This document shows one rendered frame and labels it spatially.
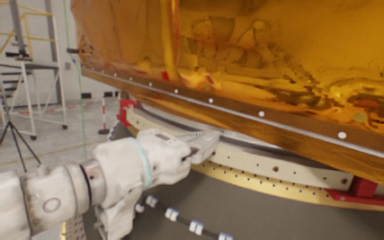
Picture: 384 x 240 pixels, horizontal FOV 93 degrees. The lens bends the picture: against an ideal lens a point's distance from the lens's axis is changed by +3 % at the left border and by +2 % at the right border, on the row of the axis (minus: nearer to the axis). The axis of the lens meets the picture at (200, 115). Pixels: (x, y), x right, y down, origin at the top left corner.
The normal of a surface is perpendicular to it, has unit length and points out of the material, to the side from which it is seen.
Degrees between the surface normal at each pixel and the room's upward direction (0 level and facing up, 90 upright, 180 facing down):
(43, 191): 38
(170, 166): 85
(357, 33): 90
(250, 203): 62
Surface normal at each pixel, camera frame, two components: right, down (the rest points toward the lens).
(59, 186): 0.55, -0.58
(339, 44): -0.69, 0.14
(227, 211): -0.25, -0.25
